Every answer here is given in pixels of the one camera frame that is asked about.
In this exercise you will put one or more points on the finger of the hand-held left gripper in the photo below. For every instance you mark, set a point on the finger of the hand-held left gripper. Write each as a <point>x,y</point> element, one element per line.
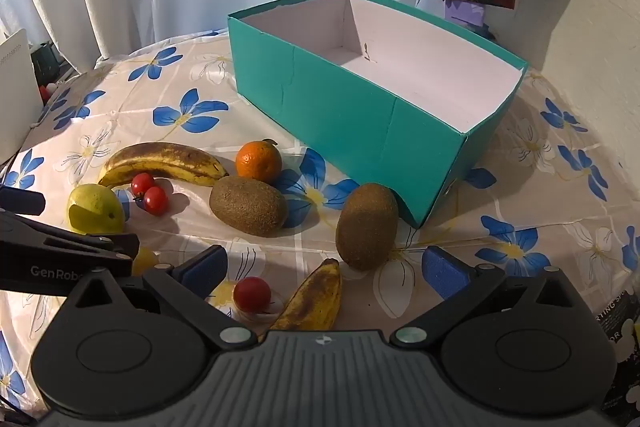
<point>75,244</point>
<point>22,202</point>

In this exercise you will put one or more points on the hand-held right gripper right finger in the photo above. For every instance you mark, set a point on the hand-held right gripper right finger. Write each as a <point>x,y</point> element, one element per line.
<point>442,269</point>

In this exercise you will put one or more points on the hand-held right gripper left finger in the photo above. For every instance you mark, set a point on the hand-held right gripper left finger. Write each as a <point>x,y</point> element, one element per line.
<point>205,264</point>

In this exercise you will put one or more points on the yellow-green apple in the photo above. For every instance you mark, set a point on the yellow-green apple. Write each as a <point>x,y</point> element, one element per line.
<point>92,207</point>

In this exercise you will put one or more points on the red cherry tomato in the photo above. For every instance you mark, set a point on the red cherry tomato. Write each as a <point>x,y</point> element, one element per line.
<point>155,200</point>
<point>251,293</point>
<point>143,183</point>

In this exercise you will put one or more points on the yellow pear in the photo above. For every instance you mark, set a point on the yellow pear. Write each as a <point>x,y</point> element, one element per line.
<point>145,259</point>

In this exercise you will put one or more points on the brown kiwi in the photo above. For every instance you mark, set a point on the brown kiwi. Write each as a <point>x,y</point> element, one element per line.
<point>247,206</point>
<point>366,227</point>

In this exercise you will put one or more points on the long spotted banana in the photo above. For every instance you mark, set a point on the long spotted banana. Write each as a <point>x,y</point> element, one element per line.
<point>165,159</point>

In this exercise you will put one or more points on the short spotted banana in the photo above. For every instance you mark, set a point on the short spotted banana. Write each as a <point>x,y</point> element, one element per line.
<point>312,302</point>

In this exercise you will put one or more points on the orange tangerine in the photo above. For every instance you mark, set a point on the orange tangerine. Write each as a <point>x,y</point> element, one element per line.
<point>257,162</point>

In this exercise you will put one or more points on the teal cardboard box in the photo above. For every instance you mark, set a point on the teal cardboard box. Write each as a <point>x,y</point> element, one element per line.
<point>325,97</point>

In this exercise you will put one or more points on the white appliance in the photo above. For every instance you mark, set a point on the white appliance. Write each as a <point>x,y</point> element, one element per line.
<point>17,97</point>

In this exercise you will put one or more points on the dark green container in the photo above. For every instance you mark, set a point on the dark green container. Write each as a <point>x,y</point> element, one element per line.
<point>46,59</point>

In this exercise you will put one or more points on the blue floral tablecloth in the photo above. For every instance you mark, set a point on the blue floral tablecloth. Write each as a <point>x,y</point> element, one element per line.
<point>150,107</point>

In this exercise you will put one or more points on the black printed bag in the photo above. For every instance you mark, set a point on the black printed bag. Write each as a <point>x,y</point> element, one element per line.
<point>620,342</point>

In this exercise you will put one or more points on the purple paper bag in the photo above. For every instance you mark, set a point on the purple paper bag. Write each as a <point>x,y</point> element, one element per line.
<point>467,14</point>

